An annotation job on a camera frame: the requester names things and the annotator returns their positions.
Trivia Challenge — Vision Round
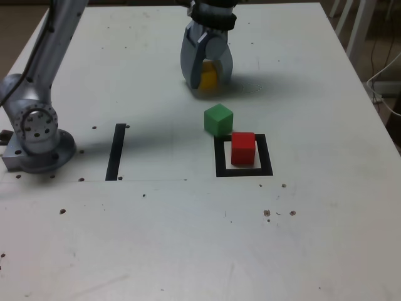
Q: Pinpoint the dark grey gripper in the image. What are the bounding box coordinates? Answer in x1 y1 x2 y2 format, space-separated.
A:
180 19 234 91

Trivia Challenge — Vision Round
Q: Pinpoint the yellow cube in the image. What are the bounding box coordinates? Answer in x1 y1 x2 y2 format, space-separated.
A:
197 60 222 92

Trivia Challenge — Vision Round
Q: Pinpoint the green cube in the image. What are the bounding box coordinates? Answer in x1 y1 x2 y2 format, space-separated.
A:
204 103 234 138

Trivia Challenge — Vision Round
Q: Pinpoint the red cube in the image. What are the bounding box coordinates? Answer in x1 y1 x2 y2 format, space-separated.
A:
231 132 256 166

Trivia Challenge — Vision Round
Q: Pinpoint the black tape square outline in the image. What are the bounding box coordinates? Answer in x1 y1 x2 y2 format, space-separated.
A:
214 134 274 177

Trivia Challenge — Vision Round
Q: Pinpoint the black tape strip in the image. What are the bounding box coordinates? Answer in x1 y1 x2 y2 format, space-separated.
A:
105 123 127 182

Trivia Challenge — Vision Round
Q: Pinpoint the thin white furniture leg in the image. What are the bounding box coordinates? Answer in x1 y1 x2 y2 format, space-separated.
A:
328 0 343 18
335 0 357 36

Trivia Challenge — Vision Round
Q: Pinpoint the thick white furniture leg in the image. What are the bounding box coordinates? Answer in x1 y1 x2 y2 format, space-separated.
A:
346 0 373 60

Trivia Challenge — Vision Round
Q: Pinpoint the black cable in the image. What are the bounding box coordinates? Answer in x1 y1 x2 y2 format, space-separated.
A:
370 37 396 79

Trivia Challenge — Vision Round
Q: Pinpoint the white cable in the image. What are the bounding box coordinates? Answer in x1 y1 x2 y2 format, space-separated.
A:
365 51 401 117

